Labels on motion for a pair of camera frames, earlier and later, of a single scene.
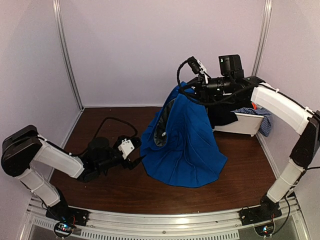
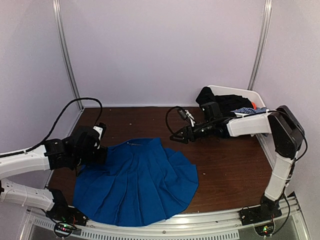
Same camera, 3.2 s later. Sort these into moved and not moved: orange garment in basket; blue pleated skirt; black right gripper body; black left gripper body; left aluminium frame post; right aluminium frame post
Moved: black right gripper body; black left gripper body; blue pleated skirt
Not moved: orange garment in basket; left aluminium frame post; right aluminium frame post
